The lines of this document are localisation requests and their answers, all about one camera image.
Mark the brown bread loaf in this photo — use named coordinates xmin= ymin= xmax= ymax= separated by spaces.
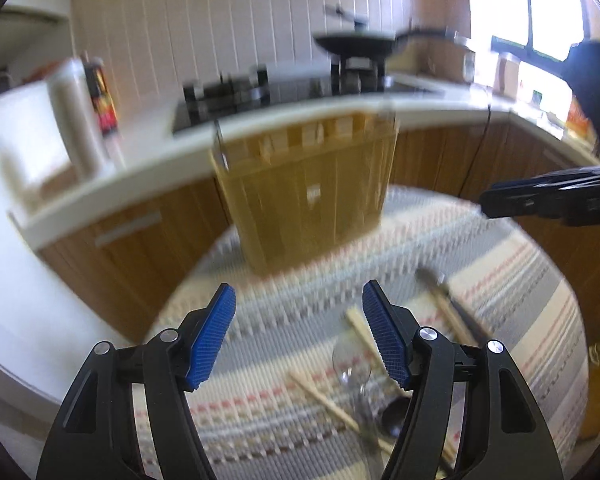
xmin=39 ymin=164 xmax=82 ymax=197

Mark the red label sauce bottle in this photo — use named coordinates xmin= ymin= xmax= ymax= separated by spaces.
xmin=82 ymin=54 xmax=121 ymax=139

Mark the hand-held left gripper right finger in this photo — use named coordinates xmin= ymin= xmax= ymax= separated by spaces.
xmin=362 ymin=280 xmax=565 ymax=480

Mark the black spatula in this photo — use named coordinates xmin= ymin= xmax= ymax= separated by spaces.
xmin=324 ymin=4 xmax=372 ymax=27

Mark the black gas stove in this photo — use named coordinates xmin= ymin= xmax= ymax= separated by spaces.
xmin=172 ymin=59 xmax=447 ymax=134

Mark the black power cable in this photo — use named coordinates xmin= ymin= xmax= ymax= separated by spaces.
xmin=459 ymin=102 xmax=492 ymax=198

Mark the striped woven table mat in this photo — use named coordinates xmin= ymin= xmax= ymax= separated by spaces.
xmin=130 ymin=185 xmax=592 ymax=480

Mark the metal drawer handle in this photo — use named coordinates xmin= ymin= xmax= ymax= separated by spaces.
xmin=94 ymin=211 xmax=163 ymax=247

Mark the silver thermos flask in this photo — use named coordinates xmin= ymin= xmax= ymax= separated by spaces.
xmin=47 ymin=57 xmax=115 ymax=177

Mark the white electric kettle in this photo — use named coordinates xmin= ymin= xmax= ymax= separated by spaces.
xmin=494 ymin=51 xmax=524 ymax=97

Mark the wooden chopstick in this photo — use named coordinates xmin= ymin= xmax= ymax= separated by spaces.
xmin=432 ymin=287 xmax=478 ymax=347
xmin=289 ymin=371 xmax=398 ymax=456

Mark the dark window frame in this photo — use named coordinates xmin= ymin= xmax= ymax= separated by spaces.
xmin=469 ymin=0 xmax=600 ymax=128

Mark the beige rice cooker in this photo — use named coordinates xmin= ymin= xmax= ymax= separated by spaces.
xmin=430 ymin=35 xmax=479 ymax=83

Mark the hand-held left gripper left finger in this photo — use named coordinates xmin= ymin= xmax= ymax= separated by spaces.
xmin=36 ymin=282 xmax=237 ymax=480

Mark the black wok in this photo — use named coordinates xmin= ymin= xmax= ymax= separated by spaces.
xmin=313 ymin=26 xmax=462 ymax=59

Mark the black spoon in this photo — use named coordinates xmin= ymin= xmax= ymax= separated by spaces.
xmin=379 ymin=399 xmax=412 ymax=437

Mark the yellow plastic utensil basket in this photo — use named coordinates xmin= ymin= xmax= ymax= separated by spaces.
xmin=209 ymin=109 xmax=401 ymax=276

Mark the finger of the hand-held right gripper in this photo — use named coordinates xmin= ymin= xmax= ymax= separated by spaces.
xmin=480 ymin=164 xmax=600 ymax=227

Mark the wooden kitchen cabinet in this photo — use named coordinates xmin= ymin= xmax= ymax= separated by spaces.
xmin=36 ymin=119 xmax=600 ymax=343

